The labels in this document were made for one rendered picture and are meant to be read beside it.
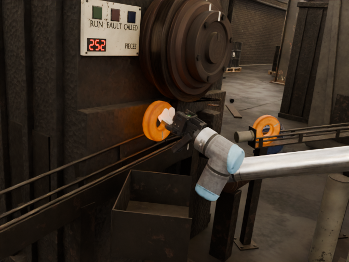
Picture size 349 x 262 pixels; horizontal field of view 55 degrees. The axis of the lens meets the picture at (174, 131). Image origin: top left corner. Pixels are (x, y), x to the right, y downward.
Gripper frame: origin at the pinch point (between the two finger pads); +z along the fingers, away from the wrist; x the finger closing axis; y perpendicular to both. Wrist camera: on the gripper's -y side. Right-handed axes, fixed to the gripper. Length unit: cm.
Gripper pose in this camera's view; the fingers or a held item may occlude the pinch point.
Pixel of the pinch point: (159, 116)
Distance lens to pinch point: 130.9
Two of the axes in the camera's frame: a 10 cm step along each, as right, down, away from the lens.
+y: 2.9, -8.5, -4.4
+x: -6.2, 1.8, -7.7
